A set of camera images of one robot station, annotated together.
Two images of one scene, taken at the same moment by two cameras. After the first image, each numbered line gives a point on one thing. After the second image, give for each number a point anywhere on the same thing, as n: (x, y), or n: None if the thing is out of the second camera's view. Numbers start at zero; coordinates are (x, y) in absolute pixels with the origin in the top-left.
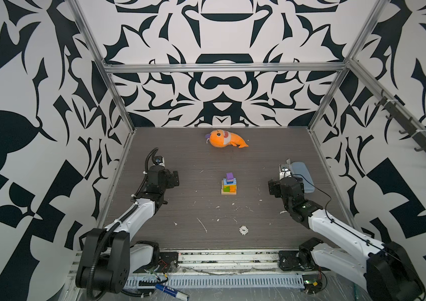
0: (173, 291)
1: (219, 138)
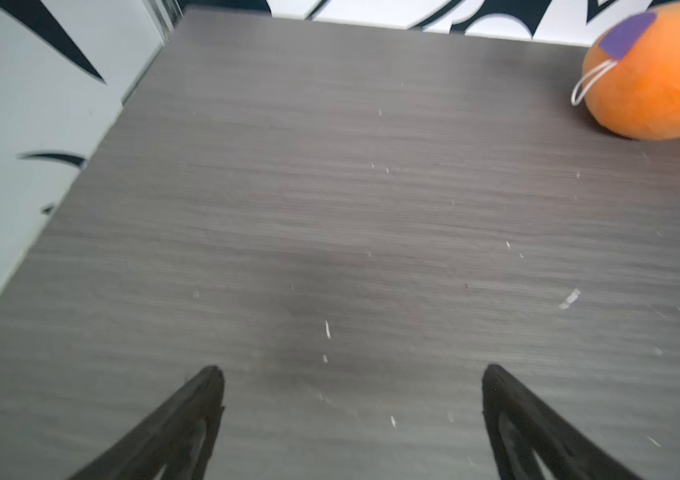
0: None
1: (658, 75)
